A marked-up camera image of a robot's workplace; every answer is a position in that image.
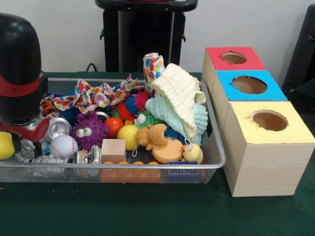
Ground mint green cloth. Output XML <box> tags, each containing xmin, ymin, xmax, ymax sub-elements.
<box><xmin>144</xmin><ymin>93</ymin><xmax>209</xmax><ymax>145</ymax></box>

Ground shallow clear mesh bin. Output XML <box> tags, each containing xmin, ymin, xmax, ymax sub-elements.
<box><xmin>0</xmin><ymin>78</ymin><xmax>226</xmax><ymax>184</ymax></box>

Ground orange foam duck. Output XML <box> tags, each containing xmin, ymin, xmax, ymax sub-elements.
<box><xmin>135</xmin><ymin>123</ymin><xmax>184</xmax><ymax>164</ymax></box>

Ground small yellow ball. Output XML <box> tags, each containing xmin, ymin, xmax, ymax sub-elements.
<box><xmin>117</xmin><ymin>124</ymin><xmax>140</xmax><ymax>151</ymax></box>

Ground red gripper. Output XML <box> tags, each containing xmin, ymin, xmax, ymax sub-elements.
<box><xmin>0</xmin><ymin>117</ymin><xmax>51</xmax><ymax>152</ymax></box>

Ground crushed silver can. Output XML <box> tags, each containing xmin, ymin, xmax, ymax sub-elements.
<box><xmin>45</xmin><ymin>117</ymin><xmax>73</xmax><ymax>141</ymax></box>

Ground open-top silver can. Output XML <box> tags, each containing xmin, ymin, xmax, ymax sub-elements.
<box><xmin>75</xmin><ymin>146</ymin><xmax>102</xmax><ymax>165</ymax></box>

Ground white baseball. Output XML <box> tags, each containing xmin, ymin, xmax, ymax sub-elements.
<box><xmin>49</xmin><ymin>135</ymin><xmax>79</xmax><ymax>159</ymax></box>

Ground black chair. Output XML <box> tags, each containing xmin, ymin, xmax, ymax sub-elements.
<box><xmin>285</xmin><ymin>5</ymin><xmax>315</xmax><ymax>96</ymax></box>

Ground orange toy brick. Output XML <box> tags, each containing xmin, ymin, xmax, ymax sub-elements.
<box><xmin>100</xmin><ymin>160</ymin><xmax>161</xmax><ymax>183</ymax></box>

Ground small orange ball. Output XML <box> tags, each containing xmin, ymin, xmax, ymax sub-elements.
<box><xmin>104</xmin><ymin>117</ymin><xmax>125</xmax><ymax>138</ymax></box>

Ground multicolour polka dot cloth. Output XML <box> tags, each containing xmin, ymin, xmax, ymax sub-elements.
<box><xmin>143</xmin><ymin>53</ymin><xmax>165</xmax><ymax>94</ymax></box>
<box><xmin>52</xmin><ymin>75</ymin><xmax>138</xmax><ymax>114</ymax></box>

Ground wooden cube block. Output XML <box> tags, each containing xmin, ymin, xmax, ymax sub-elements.
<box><xmin>101</xmin><ymin>139</ymin><xmax>126</xmax><ymax>163</ymax></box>

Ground small yellow rubber duck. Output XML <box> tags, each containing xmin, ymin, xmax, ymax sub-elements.
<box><xmin>181</xmin><ymin>139</ymin><xmax>204</xmax><ymax>164</ymax></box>

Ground clear plastic blue label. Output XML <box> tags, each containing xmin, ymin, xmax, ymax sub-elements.
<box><xmin>15</xmin><ymin>140</ymin><xmax>41</xmax><ymax>162</ymax></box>

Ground purple googly-eyed monster toy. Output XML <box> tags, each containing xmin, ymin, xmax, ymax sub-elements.
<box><xmin>72</xmin><ymin>111</ymin><xmax>109</xmax><ymax>151</ymax></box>

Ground crushed clear plastic bottle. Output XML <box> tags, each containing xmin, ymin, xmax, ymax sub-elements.
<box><xmin>25</xmin><ymin>154</ymin><xmax>73</xmax><ymax>166</ymax></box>

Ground wooden box with three holes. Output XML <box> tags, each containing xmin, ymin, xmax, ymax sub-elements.
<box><xmin>202</xmin><ymin>47</ymin><xmax>315</xmax><ymax>197</ymax></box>

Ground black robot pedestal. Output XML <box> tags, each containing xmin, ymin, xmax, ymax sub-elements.
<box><xmin>95</xmin><ymin>0</ymin><xmax>198</xmax><ymax>73</ymax></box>

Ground cream knit cloth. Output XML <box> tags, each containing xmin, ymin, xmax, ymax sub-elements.
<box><xmin>152</xmin><ymin>63</ymin><xmax>206</xmax><ymax>138</ymax></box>

